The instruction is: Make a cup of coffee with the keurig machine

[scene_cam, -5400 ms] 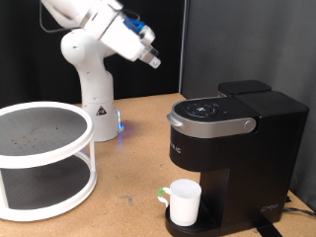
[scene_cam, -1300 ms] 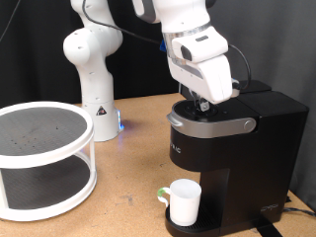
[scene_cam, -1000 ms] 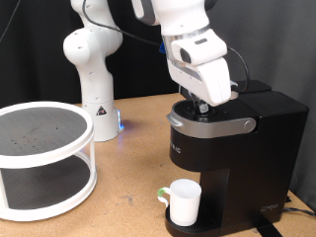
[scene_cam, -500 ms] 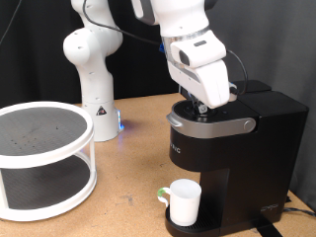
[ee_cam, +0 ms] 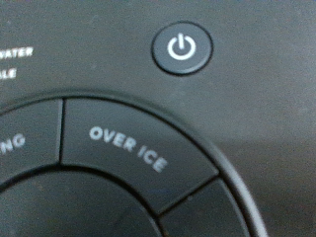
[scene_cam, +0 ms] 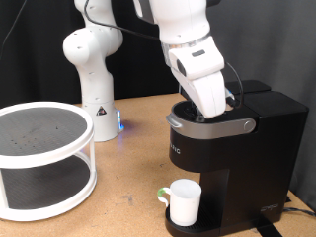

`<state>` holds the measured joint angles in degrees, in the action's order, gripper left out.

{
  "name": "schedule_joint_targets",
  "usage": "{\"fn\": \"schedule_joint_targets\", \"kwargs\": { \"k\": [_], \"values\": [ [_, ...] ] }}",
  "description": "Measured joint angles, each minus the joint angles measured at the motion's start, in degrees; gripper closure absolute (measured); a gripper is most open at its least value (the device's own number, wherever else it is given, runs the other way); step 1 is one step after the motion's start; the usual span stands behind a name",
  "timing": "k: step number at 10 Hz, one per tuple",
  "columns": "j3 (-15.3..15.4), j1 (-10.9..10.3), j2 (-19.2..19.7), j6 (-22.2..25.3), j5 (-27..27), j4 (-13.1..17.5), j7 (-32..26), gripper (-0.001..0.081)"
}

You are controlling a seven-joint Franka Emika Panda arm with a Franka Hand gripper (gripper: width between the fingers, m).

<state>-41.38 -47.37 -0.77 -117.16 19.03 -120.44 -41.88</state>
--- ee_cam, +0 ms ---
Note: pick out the black Keurig coffee machine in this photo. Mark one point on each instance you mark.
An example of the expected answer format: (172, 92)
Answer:
(247, 115)

